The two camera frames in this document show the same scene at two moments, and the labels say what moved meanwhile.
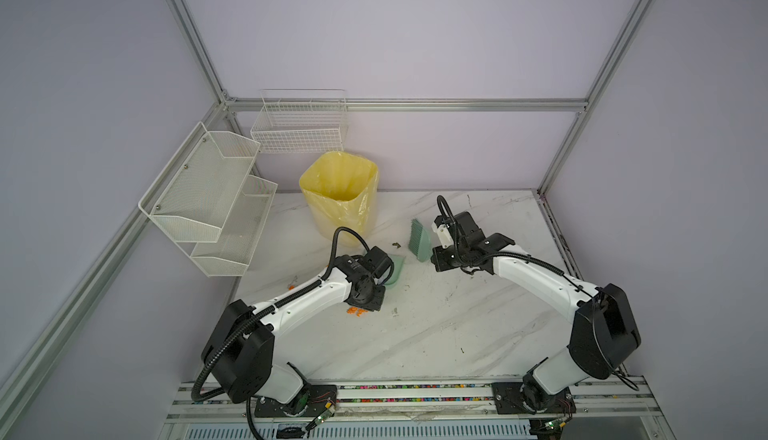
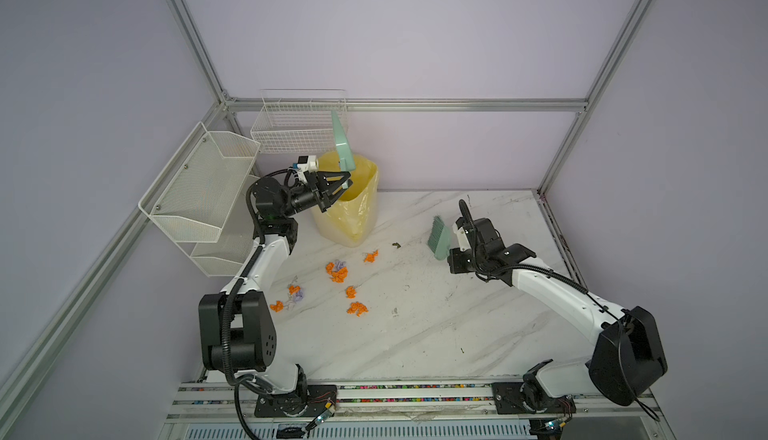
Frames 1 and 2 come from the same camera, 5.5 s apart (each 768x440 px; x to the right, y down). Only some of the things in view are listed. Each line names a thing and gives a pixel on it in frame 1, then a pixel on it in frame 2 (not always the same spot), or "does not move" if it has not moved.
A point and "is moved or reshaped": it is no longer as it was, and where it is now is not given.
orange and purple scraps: x=358 y=311 does not move
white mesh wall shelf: x=205 y=200 does not move
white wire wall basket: x=292 y=121 does not move
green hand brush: x=420 y=242 is moved or reshaped
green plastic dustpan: x=398 y=261 to x=343 y=144
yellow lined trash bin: x=340 y=192 does not move
